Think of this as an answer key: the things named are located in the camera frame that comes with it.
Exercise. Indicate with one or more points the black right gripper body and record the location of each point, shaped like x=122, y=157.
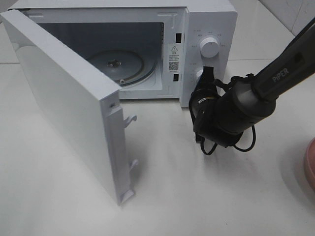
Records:
x=202, y=107

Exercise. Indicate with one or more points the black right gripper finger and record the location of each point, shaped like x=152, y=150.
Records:
x=208, y=75

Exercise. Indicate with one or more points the white microwave door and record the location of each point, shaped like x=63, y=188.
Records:
x=80, y=102

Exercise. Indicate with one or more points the pink round plate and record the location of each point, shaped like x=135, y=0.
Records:
x=309, y=164

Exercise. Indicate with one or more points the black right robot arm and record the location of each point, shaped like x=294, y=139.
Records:
x=222, y=112

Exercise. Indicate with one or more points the white lower microwave knob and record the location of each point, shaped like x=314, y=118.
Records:
x=198, y=75

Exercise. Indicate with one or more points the white microwave knob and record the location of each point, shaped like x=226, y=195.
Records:
x=198, y=75
x=209, y=47

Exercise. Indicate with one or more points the white upper microwave knob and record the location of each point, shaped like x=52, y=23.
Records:
x=209, y=47

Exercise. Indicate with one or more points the white warning label sticker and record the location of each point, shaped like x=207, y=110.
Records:
x=174, y=56

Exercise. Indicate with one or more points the white microwave oven body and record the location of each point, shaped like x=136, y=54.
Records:
x=147, y=27

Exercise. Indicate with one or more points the glass microwave turntable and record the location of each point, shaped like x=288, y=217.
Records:
x=124, y=67

